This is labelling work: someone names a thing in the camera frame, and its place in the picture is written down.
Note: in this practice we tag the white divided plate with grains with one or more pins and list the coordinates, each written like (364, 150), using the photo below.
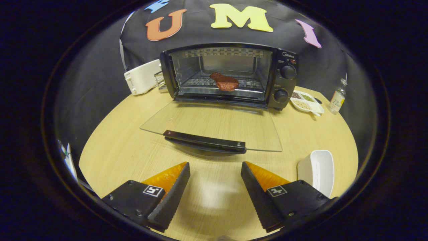
(314, 107)

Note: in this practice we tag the black table grommet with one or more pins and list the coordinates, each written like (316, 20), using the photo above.
(318, 100)

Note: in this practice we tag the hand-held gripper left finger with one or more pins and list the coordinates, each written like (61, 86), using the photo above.
(172, 197)

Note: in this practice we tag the red raw meat slice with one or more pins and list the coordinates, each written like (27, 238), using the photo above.
(225, 82)

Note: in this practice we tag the black toaster oven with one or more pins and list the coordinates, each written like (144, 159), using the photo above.
(286, 85)

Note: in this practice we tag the white foam tray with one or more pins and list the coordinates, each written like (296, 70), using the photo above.
(321, 170)

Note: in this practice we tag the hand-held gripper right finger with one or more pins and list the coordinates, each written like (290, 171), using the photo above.
(259, 197)

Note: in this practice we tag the clear glass bottle yellow label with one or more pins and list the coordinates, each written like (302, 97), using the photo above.
(337, 100)

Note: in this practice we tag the white bread toaster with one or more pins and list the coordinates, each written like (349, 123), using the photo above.
(143, 77)

